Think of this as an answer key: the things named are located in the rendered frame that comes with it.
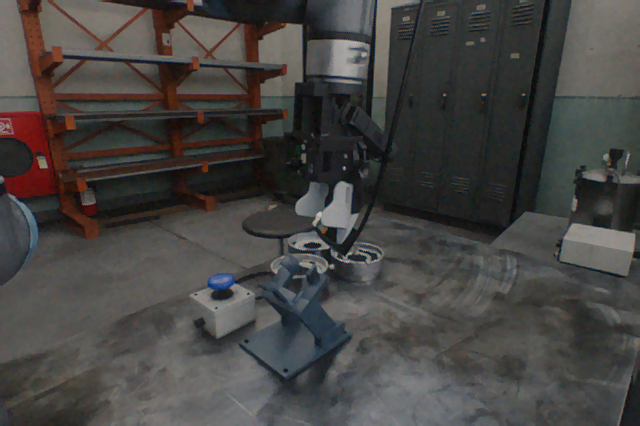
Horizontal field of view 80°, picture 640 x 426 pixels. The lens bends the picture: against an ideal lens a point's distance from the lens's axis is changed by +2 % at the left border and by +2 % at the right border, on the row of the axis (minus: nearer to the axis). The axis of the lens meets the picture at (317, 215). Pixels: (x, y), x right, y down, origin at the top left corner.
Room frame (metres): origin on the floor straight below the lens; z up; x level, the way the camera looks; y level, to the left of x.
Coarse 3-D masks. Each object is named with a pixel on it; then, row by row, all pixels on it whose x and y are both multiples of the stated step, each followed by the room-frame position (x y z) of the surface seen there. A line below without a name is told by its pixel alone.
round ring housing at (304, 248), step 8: (304, 232) 0.80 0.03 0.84; (312, 232) 0.80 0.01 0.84; (288, 240) 0.75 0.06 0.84; (296, 240) 0.78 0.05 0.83; (312, 240) 0.78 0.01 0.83; (288, 248) 0.74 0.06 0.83; (296, 248) 0.71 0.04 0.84; (304, 248) 0.74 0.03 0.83; (312, 248) 0.77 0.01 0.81; (320, 248) 0.74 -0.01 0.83; (328, 248) 0.71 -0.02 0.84; (320, 256) 0.70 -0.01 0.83; (328, 256) 0.71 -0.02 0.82
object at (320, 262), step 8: (296, 256) 0.68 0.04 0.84; (304, 256) 0.68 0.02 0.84; (312, 256) 0.68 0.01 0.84; (272, 264) 0.63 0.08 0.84; (280, 264) 0.66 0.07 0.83; (304, 264) 0.66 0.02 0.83; (320, 264) 0.66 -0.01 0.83; (328, 264) 0.63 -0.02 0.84; (272, 272) 0.61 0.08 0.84; (304, 272) 0.65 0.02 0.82; (320, 272) 0.60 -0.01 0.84; (328, 272) 0.63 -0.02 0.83; (296, 280) 0.58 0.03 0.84; (304, 280) 0.58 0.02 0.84; (288, 288) 0.58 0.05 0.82; (296, 288) 0.58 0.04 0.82
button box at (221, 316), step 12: (228, 288) 0.53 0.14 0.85; (240, 288) 0.54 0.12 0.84; (192, 300) 0.51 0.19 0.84; (204, 300) 0.50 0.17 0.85; (216, 300) 0.50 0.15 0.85; (228, 300) 0.50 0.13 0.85; (240, 300) 0.50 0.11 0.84; (252, 300) 0.52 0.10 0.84; (192, 312) 0.51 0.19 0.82; (204, 312) 0.49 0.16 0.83; (216, 312) 0.47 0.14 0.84; (228, 312) 0.48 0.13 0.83; (240, 312) 0.50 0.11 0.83; (252, 312) 0.51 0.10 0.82; (204, 324) 0.49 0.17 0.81; (216, 324) 0.47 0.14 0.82; (228, 324) 0.48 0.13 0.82; (240, 324) 0.50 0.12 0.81; (216, 336) 0.47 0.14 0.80
